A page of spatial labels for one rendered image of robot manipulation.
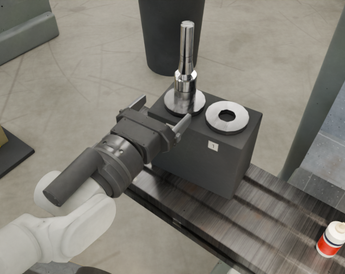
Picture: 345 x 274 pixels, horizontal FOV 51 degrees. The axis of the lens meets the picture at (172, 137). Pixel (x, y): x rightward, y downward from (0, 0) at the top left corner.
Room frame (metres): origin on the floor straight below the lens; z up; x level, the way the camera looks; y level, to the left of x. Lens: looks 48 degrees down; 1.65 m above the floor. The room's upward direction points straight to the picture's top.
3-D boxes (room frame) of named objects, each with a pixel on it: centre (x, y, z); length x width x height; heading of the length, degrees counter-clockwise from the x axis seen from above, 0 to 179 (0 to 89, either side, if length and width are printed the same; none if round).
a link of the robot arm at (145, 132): (0.42, 0.08, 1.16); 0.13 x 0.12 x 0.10; 58
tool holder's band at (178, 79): (0.58, -0.03, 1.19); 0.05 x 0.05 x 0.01
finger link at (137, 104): (0.52, 0.08, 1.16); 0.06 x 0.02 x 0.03; 148
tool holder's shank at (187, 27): (0.58, -0.03, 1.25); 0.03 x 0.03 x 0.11
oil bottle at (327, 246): (0.33, -0.32, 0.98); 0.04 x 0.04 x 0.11
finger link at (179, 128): (0.46, -0.02, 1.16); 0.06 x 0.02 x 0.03; 148
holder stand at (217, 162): (0.55, -0.07, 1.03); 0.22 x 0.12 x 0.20; 60
